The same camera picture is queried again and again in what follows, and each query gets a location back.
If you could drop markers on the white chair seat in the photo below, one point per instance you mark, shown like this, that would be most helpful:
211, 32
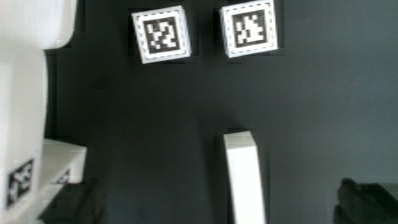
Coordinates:
61, 168

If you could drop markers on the white U-shaped fence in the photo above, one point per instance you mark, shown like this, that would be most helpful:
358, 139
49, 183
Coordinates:
246, 184

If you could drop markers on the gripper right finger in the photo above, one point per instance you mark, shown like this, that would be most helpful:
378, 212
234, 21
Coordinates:
367, 203

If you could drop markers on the white chair back frame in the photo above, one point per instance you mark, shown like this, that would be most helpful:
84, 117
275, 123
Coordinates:
37, 30

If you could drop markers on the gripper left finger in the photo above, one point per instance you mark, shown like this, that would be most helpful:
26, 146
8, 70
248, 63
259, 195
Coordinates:
77, 206

